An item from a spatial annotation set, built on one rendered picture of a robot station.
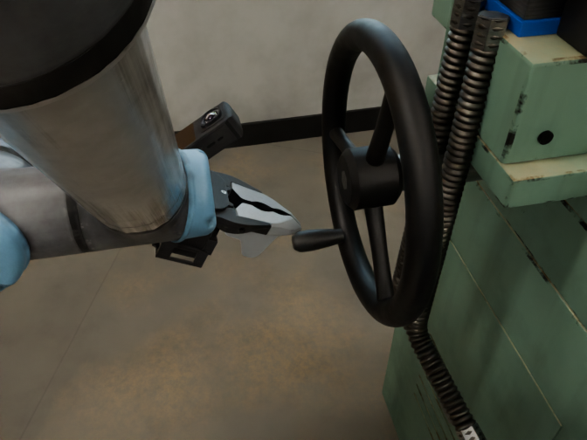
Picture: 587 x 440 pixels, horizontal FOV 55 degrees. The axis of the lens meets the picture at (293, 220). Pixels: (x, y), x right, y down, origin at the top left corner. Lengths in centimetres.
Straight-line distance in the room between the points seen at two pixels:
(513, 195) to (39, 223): 37
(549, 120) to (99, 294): 130
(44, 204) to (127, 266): 118
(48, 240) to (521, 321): 50
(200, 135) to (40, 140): 34
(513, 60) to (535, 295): 29
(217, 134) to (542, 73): 29
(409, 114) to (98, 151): 24
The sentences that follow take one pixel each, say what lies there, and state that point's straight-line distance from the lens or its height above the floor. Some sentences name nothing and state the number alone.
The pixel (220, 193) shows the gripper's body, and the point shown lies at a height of 77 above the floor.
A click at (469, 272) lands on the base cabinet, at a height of 59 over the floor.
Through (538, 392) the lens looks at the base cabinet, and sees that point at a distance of 70.
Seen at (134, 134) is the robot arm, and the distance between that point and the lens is 25.
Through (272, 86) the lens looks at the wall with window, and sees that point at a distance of 193.
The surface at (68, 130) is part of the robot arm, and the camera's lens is 22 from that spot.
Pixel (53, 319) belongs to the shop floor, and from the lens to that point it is 157.
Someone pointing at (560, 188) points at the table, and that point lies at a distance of 51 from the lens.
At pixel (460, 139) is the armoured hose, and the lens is 51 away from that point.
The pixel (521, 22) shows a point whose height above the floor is 97.
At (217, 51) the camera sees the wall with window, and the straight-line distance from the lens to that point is 184.
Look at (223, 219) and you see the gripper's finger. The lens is 57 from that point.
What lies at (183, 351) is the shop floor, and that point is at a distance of 141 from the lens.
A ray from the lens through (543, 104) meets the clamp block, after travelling 47.
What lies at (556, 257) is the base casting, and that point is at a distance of 61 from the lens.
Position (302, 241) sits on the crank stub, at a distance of 62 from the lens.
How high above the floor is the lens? 114
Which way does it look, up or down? 42 degrees down
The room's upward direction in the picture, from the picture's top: straight up
